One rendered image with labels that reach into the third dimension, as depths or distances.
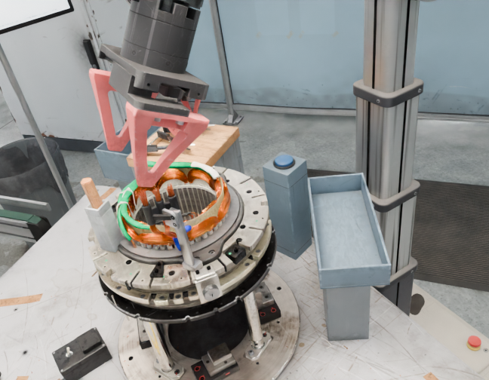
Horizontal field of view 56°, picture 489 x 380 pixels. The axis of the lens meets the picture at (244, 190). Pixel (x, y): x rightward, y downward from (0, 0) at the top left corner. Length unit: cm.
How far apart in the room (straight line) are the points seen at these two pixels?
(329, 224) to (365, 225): 6
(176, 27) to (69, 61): 281
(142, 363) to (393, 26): 80
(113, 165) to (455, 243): 167
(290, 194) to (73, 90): 244
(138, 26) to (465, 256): 205
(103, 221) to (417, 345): 64
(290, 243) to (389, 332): 30
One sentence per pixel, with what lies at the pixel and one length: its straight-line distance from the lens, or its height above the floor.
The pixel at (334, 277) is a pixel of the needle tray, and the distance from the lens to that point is 74.
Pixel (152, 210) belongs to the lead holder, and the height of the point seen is 121.
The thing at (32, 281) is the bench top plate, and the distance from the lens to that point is 133.
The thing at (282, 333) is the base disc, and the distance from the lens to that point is 99.
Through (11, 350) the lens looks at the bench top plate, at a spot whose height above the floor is 78.
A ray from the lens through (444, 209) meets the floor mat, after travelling 254.
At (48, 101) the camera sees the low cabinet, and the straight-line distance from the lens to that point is 350.
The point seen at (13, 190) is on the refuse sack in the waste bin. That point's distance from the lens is 238.
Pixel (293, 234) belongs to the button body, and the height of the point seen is 86.
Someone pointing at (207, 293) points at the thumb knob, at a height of 108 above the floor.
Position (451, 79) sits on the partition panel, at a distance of 303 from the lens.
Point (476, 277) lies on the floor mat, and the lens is 223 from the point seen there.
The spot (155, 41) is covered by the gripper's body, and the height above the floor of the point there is 148.
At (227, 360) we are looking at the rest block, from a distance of 93.
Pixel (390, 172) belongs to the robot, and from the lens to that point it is 106.
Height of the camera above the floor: 159
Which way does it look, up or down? 36 degrees down
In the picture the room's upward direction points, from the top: 10 degrees counter-clockwise
